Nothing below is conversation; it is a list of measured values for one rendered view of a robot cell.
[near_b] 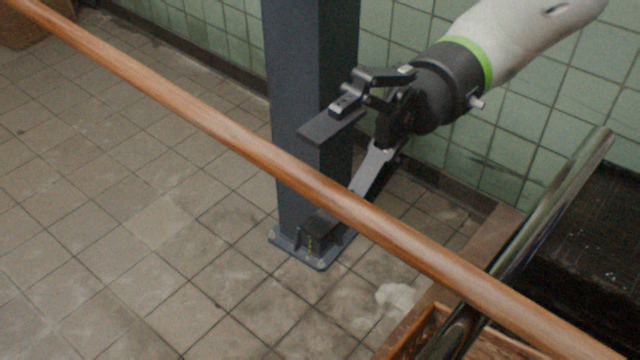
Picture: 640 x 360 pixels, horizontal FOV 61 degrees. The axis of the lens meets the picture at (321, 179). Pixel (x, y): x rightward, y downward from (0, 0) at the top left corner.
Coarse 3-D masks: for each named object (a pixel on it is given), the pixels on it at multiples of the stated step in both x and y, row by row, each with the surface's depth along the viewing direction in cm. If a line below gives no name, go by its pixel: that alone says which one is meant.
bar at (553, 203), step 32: (608, 128) 63; (576, 160) 60; (544, 192) 57; (576, 192) 57; (544, 224) 53; (512, 256) 50; (512, 288) 49; (448, 320) 46; (480, 320) 46; (448, 352) 43
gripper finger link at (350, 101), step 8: (360, 72) 51; (368, 72) 51; (360, 80) 51; (352, 88) 52; (360, 88) 51; (368, 88) 52; (344, 96) 51; (352, 96) 51; (360, 96) 51; (336, 104) 51; (344, 104) 51; (352, 104) 51; (360, 104) 52; (328, 112) 51; (336, 112) 50; (344, 112) 51
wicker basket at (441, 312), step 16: (432, 304) 97; (416, 320) 95; (432, 320) 101; (400, 336) 94; (416, 336) 98; (480, 336) 93; (496, 336) 90; (400, 352) 95; (416, 352) 106; (480, 352) 96; (496, 352) 93; (512, 352) 90; (528, 352) 86
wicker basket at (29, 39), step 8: (72, 8) 309; (72, 16) 313; (24, 24) 290; (32, 24) 293; (0, 32) 280; (8, 32) 283; (16, 32) 287; (32, 32) 295; (40, 32) 299; (48, 32) 303; (0, 40) 294; (8, 40) 285; (16, 40) 289; (24, 40) 300; (32, 40) 297; (40, 40) 301; (16, 48) 291; (24, 48) 295
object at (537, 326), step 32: (32, 0) 80; (64, 32) 74; (128, 64) 68; (160, 96) 64; (192, 96) 63; (224, 128) 59; (256, 160) 57; (288, 160) 55; (320, 192) 52; (352, 192) 52; (352, 224) 51; (384, 224) 49; (416, 256) 47; (448, 256) 46; (448, 288) 46; (480, 288) 44; (512, 320) 43; (544, 320) 42; (544, 352) 42; (576, 352) 40; (608, 352) 40
